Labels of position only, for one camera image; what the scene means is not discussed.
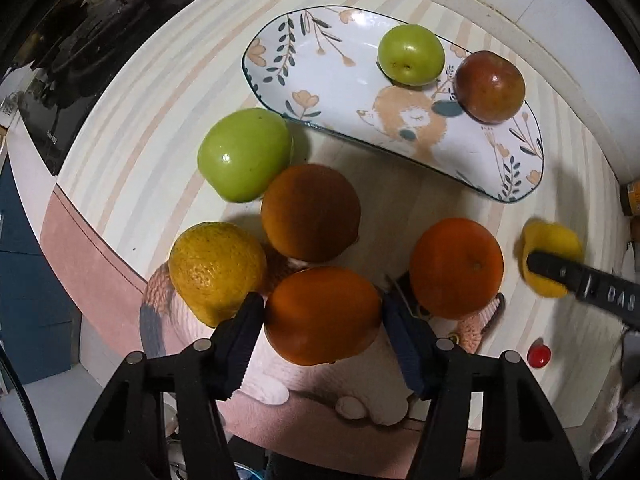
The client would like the yellow orange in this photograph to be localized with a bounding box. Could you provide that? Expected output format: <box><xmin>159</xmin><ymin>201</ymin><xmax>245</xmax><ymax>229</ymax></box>
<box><xmin>518</xmin><ymin>218</ymin><xmax>585</xmax><ymax>299</ymax></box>

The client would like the yellow-green orange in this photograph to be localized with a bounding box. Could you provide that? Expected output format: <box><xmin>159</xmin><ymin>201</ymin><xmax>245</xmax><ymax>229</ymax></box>
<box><xmin>168</xmin><ymin>222</ymin><xmax>267</xmax><ymax>327</ymax></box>

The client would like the red cherry tomato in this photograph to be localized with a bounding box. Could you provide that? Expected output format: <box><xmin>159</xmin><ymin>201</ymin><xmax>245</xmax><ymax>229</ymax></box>
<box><xmin>526</xmin><ymin>342</ymin><xmax>552</xmax><ymax>370</ymax></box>

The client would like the bright orange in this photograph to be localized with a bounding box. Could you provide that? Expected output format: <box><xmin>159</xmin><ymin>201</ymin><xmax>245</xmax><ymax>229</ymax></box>
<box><xmin>409</xmin><ymin>218</ymin><xmax>504</xmax><ymax>320</ymax></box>
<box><xmin>265</xmin><ymin>266</ymin><xmax>381</xmax><ymax>366</ymax></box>

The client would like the dark orange tangerine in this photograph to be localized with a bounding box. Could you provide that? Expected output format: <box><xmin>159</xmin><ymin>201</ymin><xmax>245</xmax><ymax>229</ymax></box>
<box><xmin>260</xmin><ymin>164</ymin><xmax>361</xmax><ymax>263</ymax></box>

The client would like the large green apple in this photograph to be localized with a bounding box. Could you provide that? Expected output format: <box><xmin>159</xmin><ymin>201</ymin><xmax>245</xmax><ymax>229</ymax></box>
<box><xmin>196</xmin><ymin>107</ymin><xmax>294</xmax><ymax>203</ymax></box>

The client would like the dark red apple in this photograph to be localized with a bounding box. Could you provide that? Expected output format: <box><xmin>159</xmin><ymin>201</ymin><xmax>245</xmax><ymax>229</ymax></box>
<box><xmin>454</xmin><ymin>51</ymin><xmax>526</xmax><ymax>125</ymax></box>

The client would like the small green apple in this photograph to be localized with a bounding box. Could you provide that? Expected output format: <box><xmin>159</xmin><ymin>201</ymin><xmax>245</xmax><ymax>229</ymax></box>
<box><xmin>378</xmin><ymin>24</ymin><xmax>446</xmax><ymax>87</ymax></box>

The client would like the soy sauce bottle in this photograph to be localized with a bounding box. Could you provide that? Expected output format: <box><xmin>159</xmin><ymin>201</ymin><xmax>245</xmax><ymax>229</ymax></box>
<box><xmin>620</xmin><ymin>180</ymin><xmax>640</xmax><ymax>217</ymax></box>

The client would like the striped cat table mat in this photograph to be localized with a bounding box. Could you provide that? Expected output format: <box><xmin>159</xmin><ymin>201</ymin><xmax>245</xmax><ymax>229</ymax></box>
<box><xmin>40</xmin><ymin>0</ymin><xmax>628</xmax><ymax>476</ymax></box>

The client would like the blue kitchen cabinet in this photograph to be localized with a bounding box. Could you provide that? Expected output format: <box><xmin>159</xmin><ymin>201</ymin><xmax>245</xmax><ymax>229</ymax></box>
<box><xmin>1</xmin><ymin>162</ymin><xmax>81</xmax><ymax>385</ymax></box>

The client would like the oval floral ceramic plate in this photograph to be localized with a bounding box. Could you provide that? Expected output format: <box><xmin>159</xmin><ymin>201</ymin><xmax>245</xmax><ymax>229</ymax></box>
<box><xmin>241</xmin><ymin>6</ymin><xmax>544</xmax><ymax>203</ymax></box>

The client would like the black gas stove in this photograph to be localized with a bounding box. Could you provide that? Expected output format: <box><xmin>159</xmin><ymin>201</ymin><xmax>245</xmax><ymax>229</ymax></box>
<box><xmin>18</xmin><ymin>0</ymin><xmax>194</xmax><ymax>176</ymax></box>

